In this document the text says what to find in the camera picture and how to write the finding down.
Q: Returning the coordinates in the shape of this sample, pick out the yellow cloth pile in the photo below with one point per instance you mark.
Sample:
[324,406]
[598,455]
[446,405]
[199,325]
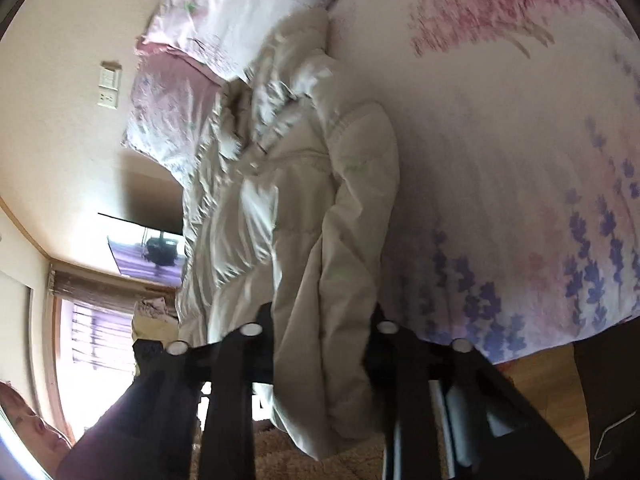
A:
[152,317]

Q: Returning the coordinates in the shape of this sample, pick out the white wall switch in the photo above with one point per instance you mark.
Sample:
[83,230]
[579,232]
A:
[110,74]

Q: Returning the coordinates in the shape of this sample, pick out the white down jacket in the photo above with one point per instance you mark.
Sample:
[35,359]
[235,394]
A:
[290,220]

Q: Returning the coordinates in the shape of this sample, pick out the black cloth with white label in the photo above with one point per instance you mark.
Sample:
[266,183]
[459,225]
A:
[610,400]

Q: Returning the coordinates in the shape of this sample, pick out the person's head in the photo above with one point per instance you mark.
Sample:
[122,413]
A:
[30,420]

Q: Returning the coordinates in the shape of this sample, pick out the beige shaggy rug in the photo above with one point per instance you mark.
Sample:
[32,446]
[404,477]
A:
[300,460]

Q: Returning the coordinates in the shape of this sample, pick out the bamboo window blind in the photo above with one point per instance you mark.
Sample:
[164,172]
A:
[95,290]

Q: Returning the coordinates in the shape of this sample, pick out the window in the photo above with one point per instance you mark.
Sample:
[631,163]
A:
[95,350]

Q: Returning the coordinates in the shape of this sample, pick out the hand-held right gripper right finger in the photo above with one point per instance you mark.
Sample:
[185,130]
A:
[400,355]

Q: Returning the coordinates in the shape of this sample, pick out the floral bed sheet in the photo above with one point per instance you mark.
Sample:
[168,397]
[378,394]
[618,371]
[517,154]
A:
[500,160]

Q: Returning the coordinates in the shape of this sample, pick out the flat screen television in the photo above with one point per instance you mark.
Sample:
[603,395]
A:
[145,255]

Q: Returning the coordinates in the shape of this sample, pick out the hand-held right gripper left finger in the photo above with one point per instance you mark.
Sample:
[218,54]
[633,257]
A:
[227,360]

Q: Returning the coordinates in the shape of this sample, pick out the pink floral pillow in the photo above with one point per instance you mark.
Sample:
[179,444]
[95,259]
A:
[240,5]

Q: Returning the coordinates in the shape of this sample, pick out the white wall outlet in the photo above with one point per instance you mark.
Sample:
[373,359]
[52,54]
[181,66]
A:
[108,98]

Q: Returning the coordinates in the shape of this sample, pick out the purple print floral pillow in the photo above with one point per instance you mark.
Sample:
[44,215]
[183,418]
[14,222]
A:
[170,115]

